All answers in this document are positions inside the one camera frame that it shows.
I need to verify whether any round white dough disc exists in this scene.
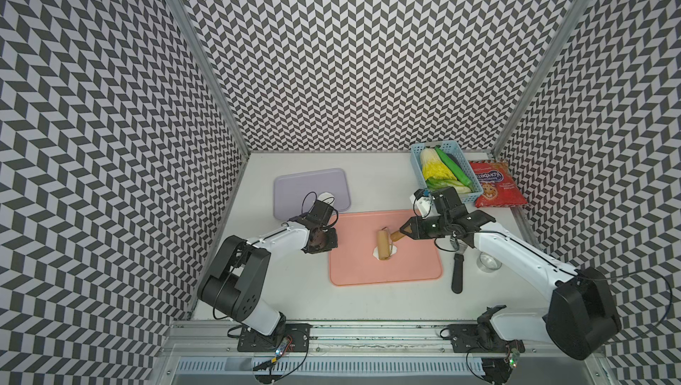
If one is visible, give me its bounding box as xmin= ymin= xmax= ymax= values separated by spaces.
xmin=317 ymin=192 xmax=335 ymax=203

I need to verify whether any lavender tray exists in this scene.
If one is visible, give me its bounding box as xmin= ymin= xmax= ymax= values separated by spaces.
xmin=273 ymin=168 xmax=351 ymax=221

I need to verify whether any white dough piece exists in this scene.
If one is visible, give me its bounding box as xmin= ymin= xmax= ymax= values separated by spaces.
xmin=372 ymin=246 xmax=397 ymax=261

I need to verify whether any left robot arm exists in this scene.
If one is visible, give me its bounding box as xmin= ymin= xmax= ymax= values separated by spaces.
xmin=198 ymin=196 xmax=339 ymax=346

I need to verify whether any black handled scraper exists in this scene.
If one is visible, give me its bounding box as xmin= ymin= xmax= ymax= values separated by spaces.
xmin=452 ymin=240 xmax=468 ymax=295

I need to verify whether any green cucumber toy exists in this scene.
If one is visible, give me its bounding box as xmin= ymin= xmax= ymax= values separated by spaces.
xmin=434 ymin=147 xmax=473 ymax=188

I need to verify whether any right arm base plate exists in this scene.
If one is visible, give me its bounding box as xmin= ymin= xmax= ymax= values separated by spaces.
xmin=439 ymin=323 xmax=526 ymax=355

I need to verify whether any yellow napa cabbage toy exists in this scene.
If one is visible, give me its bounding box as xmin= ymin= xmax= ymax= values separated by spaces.
xmin=420 ymin=148 xmax=455 ymax=180

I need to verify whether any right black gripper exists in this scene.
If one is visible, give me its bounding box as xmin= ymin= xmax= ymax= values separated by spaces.
xmin=401 ymin=213 xmax=450 ymax=240

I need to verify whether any wooden dough roller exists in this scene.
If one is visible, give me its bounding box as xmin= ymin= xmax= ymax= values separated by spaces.
xmin=376 ymin=227 xmax=401 ymax=249

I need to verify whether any red snack bag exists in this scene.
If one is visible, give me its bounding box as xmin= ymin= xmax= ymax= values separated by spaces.
xmin=470 ymin=161 xmax=528 ymax=208

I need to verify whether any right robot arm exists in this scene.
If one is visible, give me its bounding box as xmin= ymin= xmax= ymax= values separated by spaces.
xmin=399 ymin=188 xmax=622 ymax=360

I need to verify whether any pink tray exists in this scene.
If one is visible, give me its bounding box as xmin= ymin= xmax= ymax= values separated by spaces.
xmin=329 ymin=210 xmax=443 ymax=287

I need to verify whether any light blue plastic basket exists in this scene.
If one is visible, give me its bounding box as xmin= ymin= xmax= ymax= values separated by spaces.
xmin=410 ymin=140 xmax=483 ymax=203

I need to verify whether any green lettuce leaf toy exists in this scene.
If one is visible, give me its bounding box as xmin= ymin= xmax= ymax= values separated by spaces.
xmin=425 ymin=177 xmax=473 ymax=194

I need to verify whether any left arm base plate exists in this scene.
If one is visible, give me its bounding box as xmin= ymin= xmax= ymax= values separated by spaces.
xmin=237 ymin=323 xmax=311 ymax=353

